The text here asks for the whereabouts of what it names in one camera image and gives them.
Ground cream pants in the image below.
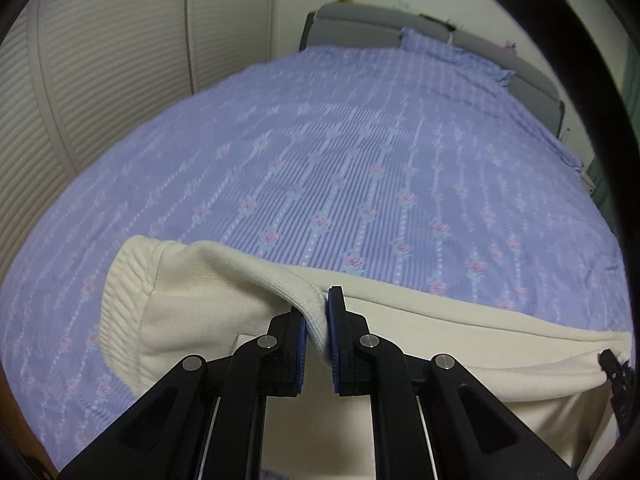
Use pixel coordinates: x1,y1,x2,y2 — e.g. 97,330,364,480
100,234,632,480

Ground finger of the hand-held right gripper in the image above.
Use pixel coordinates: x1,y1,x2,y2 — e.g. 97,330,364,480
598,348,634,437

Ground grey padded headboard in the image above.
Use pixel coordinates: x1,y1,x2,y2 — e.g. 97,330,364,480
299,2,567,142

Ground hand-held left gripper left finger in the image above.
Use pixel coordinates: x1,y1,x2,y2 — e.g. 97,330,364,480
59,307,308,480

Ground purple floral bedspread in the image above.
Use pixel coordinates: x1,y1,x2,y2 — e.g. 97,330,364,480
0,42,632,472

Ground purple floral pillow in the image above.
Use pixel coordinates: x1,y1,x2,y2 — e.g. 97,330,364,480
399,27,517,89

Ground white louvred wardrobe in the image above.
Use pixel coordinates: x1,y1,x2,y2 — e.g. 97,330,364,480
0,0,277,281

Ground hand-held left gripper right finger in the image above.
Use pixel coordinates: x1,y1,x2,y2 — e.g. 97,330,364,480
326,286,577,480

